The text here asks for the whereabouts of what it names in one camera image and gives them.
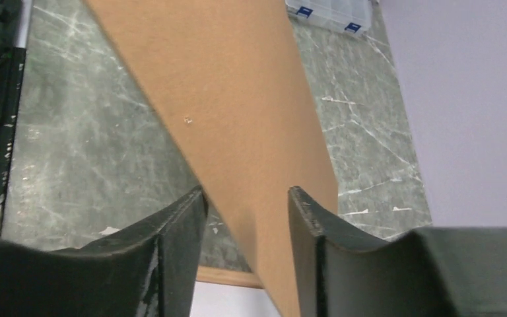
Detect brown frame backing board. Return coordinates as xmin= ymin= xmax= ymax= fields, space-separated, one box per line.
xmin=88 ymin=1 xmax=338 ymax=316

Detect clear plastic organizer box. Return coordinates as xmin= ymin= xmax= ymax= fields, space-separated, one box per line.
xmin=285 ymin=0 xmax=373 ymax=37

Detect landscape photo print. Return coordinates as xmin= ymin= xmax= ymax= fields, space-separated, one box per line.
xmin=190 ymin=281 xmax=281 ymax=317

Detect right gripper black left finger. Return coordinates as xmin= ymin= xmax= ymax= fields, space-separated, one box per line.
xmin=0 ymin=187 xmax=208 ymax=316

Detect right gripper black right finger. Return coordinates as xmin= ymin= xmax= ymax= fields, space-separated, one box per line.
xmin=288 ymin=186 xmax=507 ymax=316

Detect wooden picture frame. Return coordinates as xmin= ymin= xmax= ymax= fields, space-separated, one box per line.
xmin=196 ymin=265 xmax=263 ymax=289

